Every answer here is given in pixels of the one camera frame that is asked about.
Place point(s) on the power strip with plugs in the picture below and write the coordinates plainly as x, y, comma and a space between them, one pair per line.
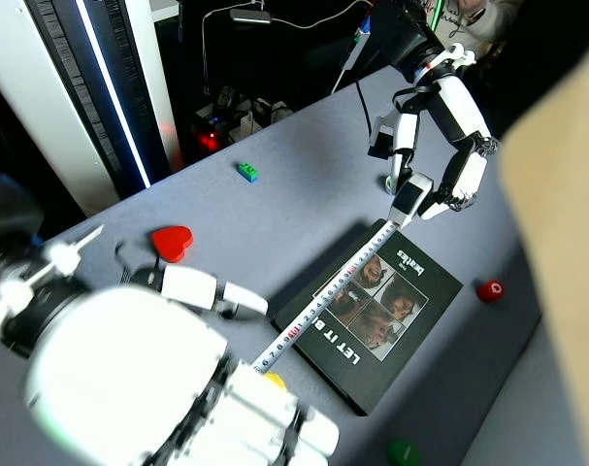
255, 116

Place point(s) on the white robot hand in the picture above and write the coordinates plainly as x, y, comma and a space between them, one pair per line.
129, 369
461, 111

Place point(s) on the grey tape measure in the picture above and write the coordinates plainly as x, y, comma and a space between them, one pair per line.
323, 301

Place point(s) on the person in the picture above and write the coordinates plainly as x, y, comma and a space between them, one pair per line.
483, 19

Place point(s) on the green and blue brick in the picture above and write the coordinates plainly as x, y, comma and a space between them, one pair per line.
248, 172

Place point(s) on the yellow swirl toy roll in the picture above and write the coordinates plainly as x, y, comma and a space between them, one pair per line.
276, 380

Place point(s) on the red heart block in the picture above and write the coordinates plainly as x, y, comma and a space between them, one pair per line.
173, 242

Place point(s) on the pale backdrop board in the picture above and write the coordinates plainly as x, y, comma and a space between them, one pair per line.
566, 242

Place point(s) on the green round block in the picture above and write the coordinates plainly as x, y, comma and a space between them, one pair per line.
403, 454

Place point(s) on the red cylinder block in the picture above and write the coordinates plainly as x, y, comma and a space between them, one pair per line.
489, 291

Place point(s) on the grey table cloth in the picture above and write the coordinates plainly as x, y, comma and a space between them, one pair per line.
299, 194

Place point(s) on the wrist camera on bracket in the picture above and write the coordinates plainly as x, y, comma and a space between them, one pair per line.
382, 141

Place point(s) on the black hardcover book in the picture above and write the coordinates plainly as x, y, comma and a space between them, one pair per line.
435, 291

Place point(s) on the white pillar with black strips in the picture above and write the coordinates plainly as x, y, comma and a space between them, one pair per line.
56, 97

